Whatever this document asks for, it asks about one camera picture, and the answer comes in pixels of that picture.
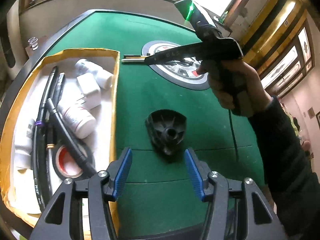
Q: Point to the person's right hand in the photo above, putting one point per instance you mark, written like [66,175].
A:
[252,87]

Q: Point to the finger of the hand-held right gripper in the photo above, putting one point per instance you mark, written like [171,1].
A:
[170,53]

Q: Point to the white label tag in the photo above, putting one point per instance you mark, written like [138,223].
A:
[29,130]

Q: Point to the long black tube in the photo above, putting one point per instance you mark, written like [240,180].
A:
[42,120]

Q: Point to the yellow edged cardboard box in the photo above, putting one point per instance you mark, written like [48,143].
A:
[113,105]

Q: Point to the white rectangular box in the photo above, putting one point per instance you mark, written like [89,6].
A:
[88,86]

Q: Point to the standing air conditioner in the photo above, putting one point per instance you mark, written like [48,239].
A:
[12,20]

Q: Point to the person's right forearm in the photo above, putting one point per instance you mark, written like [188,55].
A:
[282,160]

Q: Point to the black pen gold tip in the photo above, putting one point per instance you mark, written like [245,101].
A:
[51,140]

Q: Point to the round table centre panel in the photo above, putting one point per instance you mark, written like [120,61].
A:
[180,82]

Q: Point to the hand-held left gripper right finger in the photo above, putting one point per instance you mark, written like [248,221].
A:
[193,172]

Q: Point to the grey white plastic bottle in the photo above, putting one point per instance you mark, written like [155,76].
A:
[23,153]

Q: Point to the clear glass cup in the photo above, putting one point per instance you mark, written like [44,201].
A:
[33,40]
[34,46]

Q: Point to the gold frame glass door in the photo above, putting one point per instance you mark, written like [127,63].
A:
[287,62]

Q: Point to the white pill bottle red label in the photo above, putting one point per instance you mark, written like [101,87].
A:
[77,120]

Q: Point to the wall picture frame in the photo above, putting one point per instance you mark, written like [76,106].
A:
[310,111]

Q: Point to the black tape roll red core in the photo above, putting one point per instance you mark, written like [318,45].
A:
[66,165]

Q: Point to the white bottle green mark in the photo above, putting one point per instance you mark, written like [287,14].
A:
[98,73]

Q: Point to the black plastic fan impeller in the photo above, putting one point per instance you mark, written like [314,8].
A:
[166,130]

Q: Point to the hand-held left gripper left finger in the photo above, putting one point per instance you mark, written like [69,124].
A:
[124,171]

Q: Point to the black and cream stick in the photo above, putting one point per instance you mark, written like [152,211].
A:
[132,59]

